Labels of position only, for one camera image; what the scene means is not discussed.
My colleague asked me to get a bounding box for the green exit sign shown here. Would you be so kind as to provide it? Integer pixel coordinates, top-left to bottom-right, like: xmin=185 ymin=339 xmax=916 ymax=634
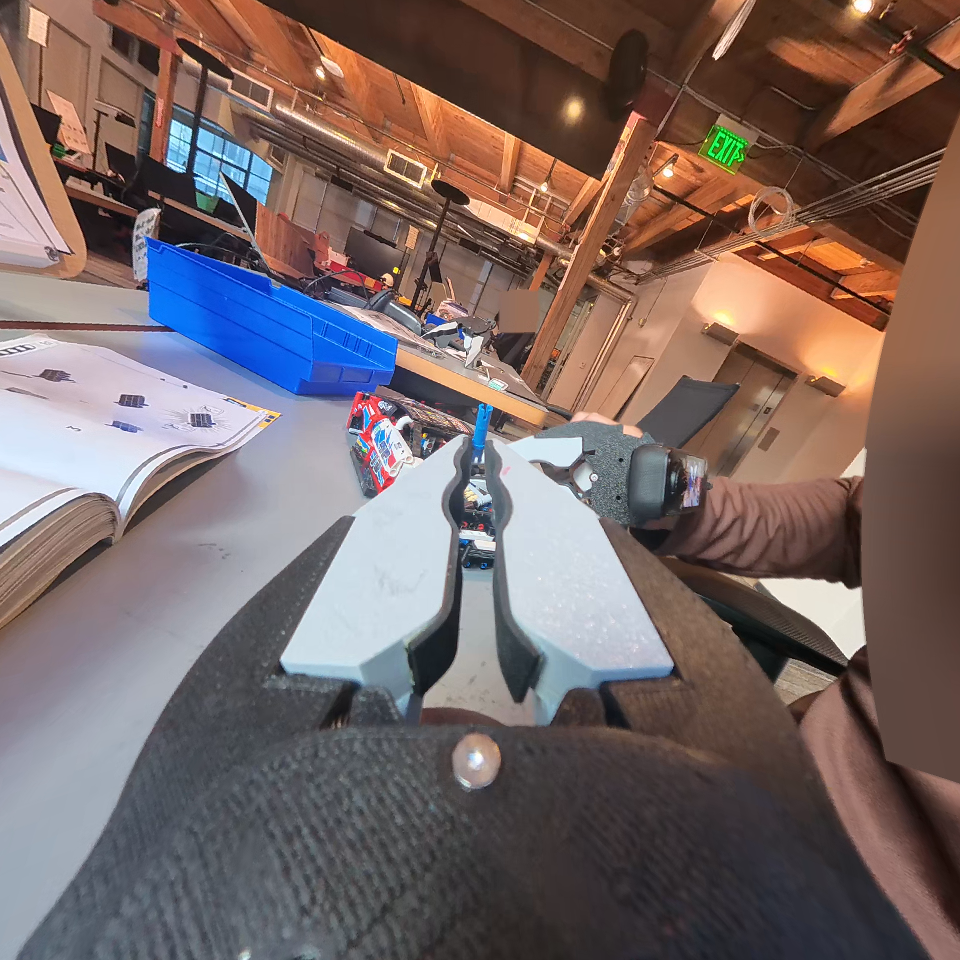
xmin=697 ymin=123 xmax=753 ymax=176

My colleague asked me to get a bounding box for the person's right forearm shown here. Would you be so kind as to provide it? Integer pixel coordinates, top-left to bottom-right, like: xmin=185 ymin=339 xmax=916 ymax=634
xmin=652 ymin=476 xmax=867 ymax=590

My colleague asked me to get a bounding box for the person's right hand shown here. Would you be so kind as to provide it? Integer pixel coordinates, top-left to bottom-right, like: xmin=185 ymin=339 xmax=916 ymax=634
xmin=570 ymin=410 xmax=645 ymax=440

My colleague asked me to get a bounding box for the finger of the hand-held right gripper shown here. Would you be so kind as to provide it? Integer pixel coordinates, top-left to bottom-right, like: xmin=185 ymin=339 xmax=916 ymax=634
xmin=510 ymin=437 xmax=588 ymax=466

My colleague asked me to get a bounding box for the toy brick race car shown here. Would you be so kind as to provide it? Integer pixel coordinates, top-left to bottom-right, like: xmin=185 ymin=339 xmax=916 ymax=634
xmin=346 ymin=390 xmax=541 ymax=571

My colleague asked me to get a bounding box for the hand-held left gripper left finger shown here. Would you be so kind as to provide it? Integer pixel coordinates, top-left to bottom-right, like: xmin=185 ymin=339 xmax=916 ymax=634
xmin=279 ymin=435 xmax=470 ymax=695

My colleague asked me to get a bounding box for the black mesh office chair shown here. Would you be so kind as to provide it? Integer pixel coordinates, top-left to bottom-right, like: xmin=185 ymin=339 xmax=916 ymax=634
xmin=660 ymin=555 xmax=852 ymax=680

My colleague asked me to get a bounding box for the metal elevator door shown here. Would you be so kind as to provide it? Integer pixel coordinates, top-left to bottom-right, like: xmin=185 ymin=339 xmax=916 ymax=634
xmin=708 ymin=341 xmax=800 ymax=481

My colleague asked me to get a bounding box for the building instruction booklet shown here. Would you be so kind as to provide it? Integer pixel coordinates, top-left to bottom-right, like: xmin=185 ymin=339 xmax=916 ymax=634
xmin=0 ymin=332 xmax=284 ymax=627

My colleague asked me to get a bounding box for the wooden support column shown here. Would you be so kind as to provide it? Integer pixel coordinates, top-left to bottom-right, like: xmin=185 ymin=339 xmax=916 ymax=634
xmin=519 ymin=112 xmax=660 ymax=391

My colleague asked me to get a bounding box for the wooden document stand board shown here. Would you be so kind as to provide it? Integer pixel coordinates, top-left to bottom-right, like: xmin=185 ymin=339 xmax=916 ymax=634
xmin=0 ymin=37 xmax=87 ymax=280

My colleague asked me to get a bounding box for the cluttered background table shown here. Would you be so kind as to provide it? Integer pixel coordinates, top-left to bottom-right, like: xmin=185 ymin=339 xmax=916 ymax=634
xmin=322 ymin=296 xmax=575 ymax=432

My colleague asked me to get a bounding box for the person's brown sweater torso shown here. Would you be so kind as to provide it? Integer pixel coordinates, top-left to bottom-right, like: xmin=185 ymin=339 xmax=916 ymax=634
xmin=787 ymin=645 xmax=960 ymax=960

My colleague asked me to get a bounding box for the printed paper sheet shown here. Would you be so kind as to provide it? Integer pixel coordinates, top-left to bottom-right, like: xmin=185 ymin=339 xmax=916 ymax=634
xmin=0 ymin=97 xmax=57 ymax=260

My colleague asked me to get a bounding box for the blue plastic bin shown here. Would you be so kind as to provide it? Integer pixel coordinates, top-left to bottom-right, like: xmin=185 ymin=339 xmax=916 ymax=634
xmin=144 ymin=236 xmax=399 ymax=397

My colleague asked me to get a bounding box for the grey desk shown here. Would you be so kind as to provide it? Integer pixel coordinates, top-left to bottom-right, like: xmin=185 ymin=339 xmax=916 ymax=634
xmin=0 ymin=270 xmax=571 ymax=931

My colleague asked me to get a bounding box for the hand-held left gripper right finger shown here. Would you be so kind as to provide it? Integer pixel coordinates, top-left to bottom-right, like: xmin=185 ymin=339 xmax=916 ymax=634
xmin=483 ymin=437 xmax=676 ymax=725

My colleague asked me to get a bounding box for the black floor lamp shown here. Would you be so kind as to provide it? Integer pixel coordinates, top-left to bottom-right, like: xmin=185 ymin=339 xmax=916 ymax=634
xmin=420 ymin=178 xmax=471 ymax=309
xmin=174 ymin=37 xmax=235 ymax=185

